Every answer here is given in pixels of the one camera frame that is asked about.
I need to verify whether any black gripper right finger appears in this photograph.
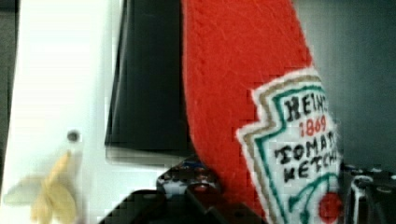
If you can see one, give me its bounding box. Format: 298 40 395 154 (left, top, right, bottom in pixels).
340 164 396 224

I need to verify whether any red felt ketchup bottle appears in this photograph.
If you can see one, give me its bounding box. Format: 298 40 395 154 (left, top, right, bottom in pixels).
181 0 342 224

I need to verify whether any peeled toy banana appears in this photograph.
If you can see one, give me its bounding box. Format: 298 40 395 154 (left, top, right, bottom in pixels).
3 151 78 224

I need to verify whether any black toaster oven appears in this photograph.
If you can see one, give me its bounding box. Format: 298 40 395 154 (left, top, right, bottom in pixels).
105 0 192 156

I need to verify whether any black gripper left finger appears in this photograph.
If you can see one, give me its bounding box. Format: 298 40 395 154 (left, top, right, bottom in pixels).
99 158 267 224

